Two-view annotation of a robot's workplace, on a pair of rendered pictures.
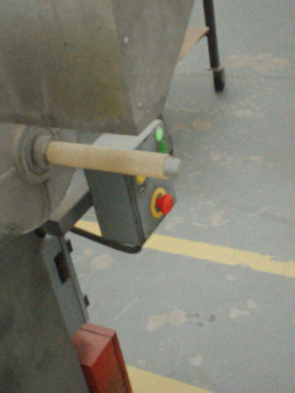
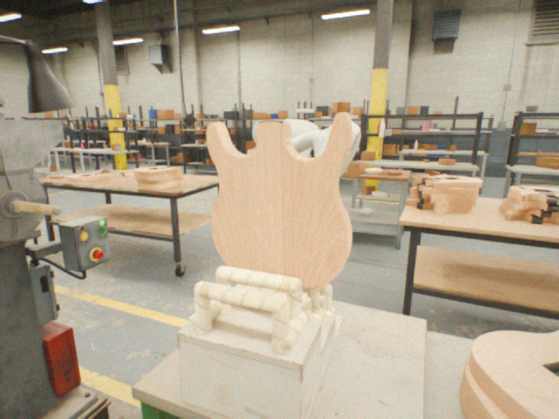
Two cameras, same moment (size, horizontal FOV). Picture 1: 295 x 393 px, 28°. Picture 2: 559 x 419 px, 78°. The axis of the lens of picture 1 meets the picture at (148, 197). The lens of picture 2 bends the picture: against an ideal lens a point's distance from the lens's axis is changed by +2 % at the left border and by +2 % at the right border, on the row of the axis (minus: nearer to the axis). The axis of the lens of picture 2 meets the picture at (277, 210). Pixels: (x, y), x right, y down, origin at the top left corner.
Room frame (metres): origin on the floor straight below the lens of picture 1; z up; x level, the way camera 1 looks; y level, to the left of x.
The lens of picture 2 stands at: (-0.52, -0.53, 1.52)
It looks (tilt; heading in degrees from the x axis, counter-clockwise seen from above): 14 degrees down; 350
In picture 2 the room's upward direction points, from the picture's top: straight up
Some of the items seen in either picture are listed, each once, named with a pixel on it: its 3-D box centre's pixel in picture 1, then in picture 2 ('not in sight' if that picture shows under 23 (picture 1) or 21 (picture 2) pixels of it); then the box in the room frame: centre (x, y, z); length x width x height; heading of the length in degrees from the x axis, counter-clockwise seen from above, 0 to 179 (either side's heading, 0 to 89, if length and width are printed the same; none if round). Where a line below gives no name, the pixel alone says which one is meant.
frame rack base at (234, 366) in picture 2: not in sight; (251, 362); (0.12, -0.59, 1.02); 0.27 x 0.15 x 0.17; 60
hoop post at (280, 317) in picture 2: not in sight; (280, 327); (0.04, -0.64, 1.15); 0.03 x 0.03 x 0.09
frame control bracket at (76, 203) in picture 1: (80, 199); (56, 246); (0.98, 0.13, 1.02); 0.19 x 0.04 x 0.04; 146
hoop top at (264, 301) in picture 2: not in sight; (239, 296); (0.08, -0.57, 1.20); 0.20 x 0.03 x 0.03; 59
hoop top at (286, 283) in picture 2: not in sight; (257, 278); (0.15, -0.61, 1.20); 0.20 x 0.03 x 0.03; 59
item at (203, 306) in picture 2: not in sight; (203, 310); (0.13, -0.49, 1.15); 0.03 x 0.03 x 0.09
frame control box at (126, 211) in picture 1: (99, 195); (71, 248); (1.03, 0.10, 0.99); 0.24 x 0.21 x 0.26; 56
